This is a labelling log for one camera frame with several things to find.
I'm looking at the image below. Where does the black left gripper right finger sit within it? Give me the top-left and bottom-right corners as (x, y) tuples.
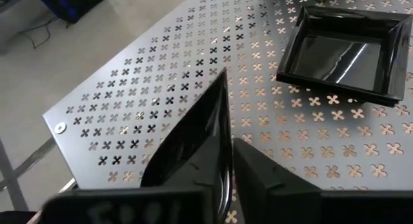
(232, 137), (413, 224)

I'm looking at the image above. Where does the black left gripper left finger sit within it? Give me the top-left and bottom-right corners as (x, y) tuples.
(40, 136), (231, 224)

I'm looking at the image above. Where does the black teardrop plate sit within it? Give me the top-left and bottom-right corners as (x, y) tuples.
(140, 67), (234, 224)

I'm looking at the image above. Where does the small black square plate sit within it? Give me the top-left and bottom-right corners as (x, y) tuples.
(276, 5), (413, 108)

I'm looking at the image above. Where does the grey perforated metal shelf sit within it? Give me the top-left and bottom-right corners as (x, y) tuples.
(27, 0), (413, 224)

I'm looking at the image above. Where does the dark blue equipment case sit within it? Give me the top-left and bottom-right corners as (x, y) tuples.
(34, 0), (106, 24)

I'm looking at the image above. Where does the black cable on floor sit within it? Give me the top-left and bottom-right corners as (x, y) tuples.
(19, 15), (59, 50)

